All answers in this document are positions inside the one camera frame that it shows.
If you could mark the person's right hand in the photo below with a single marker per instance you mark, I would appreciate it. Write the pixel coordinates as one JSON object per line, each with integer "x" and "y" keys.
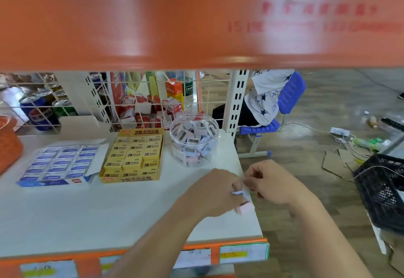
{"x": 277, "y": 183}

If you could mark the person's left hand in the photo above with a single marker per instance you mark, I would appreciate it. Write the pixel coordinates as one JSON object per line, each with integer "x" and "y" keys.
{"x": 208, "y": 195}

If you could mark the person's left fingers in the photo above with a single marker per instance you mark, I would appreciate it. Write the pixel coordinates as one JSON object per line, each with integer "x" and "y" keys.
{"x": 233, "y": 183}

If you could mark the person's right fingers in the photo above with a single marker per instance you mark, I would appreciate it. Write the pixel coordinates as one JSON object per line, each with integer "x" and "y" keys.
{"x": 257, "y": 176}

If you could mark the white paper eraser sleeve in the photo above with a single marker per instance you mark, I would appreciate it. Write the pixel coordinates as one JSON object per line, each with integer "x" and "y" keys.
{"x": 244, "y": 192}

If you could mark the pink eraser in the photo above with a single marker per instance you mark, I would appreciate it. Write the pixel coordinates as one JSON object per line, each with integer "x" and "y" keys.
{"x": 246, "y": 208}

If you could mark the person's right forearm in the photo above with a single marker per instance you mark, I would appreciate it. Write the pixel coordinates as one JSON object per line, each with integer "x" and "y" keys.
{"x": 328, "y": 243}

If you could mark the person's left forearm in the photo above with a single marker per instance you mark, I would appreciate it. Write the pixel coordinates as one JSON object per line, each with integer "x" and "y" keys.
{"x": 148, "y": 246}

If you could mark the clear plastic jar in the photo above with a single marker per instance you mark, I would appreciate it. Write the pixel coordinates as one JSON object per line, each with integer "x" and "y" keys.
{"x": 194, "y": 157}

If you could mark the flat cardboard pieces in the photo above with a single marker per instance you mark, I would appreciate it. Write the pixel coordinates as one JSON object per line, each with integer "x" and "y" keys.
{"x": 336, "y": 164}

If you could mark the white perforated shelf upright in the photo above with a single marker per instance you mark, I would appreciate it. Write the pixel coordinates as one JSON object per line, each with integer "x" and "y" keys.
{"x": 97, "y": 104}
{"x": 236, "y": 98}

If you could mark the blue plastic chair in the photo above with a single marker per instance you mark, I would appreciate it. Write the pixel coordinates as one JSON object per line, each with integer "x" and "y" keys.
{"x": 292, "y": 91}

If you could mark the white power strip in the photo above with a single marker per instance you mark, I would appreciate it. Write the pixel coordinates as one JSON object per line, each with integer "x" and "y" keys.
{"x": 340, "y": 132}

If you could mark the green label plastic bottle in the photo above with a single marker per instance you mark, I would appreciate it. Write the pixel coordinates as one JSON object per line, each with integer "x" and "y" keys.
{"x": 188, "y": 91}

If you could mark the group of yellow erasers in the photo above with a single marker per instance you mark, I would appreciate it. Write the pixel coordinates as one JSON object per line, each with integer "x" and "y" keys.
{"x": 132, "y": 157}

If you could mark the yellow eraser display box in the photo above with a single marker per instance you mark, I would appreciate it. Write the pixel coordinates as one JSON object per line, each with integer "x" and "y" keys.
{"x": 139, "y": 132}

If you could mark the orange drink carton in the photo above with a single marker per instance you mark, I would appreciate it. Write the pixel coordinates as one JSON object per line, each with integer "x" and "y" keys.
{"x": 174, "y": 91}

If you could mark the pile of red-white small boxes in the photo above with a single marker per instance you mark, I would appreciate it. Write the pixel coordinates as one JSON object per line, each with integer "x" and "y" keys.
{"x": 145, "y": 113}

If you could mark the black plastic crate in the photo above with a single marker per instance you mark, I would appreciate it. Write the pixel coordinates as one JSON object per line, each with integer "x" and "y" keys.
{"x": 382, "y": 189}

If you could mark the blue eraser display box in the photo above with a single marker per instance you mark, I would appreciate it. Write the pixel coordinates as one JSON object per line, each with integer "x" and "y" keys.
{"x": 94, "y": 157}

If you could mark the black keyboard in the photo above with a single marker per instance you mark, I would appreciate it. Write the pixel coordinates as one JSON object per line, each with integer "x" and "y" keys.
{"x": 393, "y": 124}

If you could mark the brown cardboard box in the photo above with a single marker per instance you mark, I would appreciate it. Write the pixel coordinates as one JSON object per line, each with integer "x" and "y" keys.
{"x": 394, "y": 249}

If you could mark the group of blue-white erasers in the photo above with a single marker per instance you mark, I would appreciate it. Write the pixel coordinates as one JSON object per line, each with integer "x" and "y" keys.
{"x": 58, "y": 162}

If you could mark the orange shelf board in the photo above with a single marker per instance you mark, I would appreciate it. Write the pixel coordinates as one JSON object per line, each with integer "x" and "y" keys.
{"x": 157, "y": 19}

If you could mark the green soda can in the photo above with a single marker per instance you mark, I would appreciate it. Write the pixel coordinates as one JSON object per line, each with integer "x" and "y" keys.
{"x": 64, "y": 107}

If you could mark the dark soda can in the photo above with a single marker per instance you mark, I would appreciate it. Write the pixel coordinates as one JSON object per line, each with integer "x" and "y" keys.
{"x": 53, "y": 86}
{"x": 44, "y": 94}

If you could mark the blue soda can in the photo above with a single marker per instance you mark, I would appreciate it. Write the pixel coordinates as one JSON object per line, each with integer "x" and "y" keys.
{"x": 39, "y": 113}

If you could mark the orange woven basket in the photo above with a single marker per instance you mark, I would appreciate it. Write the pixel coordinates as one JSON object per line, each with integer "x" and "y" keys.
{"x": 9, "y": 145}

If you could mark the orange shelf price rail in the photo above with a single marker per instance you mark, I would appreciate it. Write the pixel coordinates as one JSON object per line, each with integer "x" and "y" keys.
{"x": 214, "y": 252}

